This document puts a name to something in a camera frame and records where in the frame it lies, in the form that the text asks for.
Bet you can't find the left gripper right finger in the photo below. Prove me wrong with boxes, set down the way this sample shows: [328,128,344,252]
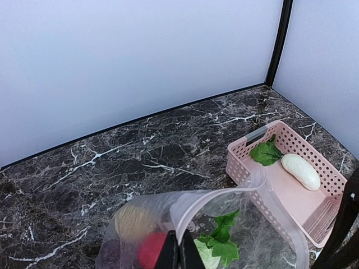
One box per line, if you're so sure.
[178,230,205,269]

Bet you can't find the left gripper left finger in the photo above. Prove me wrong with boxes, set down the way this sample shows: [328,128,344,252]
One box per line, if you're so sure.
[160,230,179,269]

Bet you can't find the red toy apple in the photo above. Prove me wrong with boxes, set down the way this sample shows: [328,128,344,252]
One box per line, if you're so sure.
[137,233,167,269]

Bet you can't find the white toy radish with leaves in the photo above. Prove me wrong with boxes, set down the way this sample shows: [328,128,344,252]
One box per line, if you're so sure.
[194,210,240,268]

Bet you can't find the yellow toy fruit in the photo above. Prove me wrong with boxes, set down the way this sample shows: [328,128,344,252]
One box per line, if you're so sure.
[114,205,157,243]

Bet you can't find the clear zip top bag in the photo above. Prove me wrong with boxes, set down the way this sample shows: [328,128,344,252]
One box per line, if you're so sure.
[95,171,309,268]

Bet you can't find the pink perforated plastic basket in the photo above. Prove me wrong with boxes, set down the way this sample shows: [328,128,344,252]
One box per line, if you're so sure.
[226,120,347,248]

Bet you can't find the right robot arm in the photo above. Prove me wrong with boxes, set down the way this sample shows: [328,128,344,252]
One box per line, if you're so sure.
[312,169,358,269]

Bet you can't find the right black frame post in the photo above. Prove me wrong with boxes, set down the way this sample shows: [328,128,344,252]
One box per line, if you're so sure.
[264,0,293,87]

